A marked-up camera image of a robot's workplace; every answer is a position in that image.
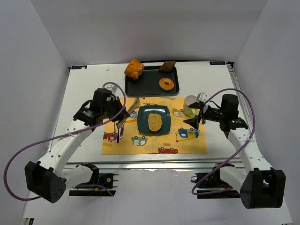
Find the orange bread loaf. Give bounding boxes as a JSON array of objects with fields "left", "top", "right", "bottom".
[{"left": 124, "top": 59, "right": 145, "bottom": 80}]

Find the yellow vehicle print placemat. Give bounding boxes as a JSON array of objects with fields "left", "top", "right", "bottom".
[{"left": 102, "top": 97, "right": 207, "bottom": 155}]

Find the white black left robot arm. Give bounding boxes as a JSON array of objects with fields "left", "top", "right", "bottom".
[{"left": 25, "top": 82, "right": 129, "bottom": 203}]

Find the purple iridescent spoon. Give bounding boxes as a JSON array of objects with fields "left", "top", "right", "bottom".
[{"left": 117, "top": 128, "right": 120, "bottom": 143}]

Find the purple iridescent knife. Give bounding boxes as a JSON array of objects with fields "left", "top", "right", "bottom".
[{"left": 119, "top": 124, "right": 124, "bottom": 139}]

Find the dark teal square plate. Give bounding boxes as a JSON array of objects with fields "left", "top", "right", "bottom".
[{"left": 137, "top": 105, "right": 171, "bottom": 135}]

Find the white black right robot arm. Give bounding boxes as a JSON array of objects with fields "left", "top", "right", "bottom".
[{"left": 184, "top": 92, "right": 286, "bottom": 209}]

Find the black baking tray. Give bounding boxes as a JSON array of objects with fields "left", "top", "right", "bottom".
[{"left": 125, "top": 66, "right": 180, "bottom": 97}]

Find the seeded bread slice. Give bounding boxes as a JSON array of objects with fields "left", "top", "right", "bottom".
[{"left": 148, "top": 113, "right": 163, "bottom": 133}]

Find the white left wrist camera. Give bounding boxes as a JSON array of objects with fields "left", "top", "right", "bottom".
[{"left": 103, "top": 83, "right": 118, "bottom": 95}]

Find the glazed donut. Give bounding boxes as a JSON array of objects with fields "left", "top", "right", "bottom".
[{"left": 159, "top": 78, "right": 174, "bottom": 91}]

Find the brown croissant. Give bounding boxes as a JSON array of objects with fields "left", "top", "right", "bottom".
[{"left": 159, "top": 61, "right": 176, "bottom": 73}]

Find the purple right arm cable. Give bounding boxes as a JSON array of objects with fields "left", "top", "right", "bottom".
[{"left": 191, "top": 88, "right": 256, "bottom": 195}]

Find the aluminium table frame rail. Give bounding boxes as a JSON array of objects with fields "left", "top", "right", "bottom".
[{"left": 42, "top": 61, "right": 258, "bottom": 197}]

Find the pale green mug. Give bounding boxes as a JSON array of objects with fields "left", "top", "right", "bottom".
[{"left": 182, "top": 95, "right": 200, "bottom": 119}]

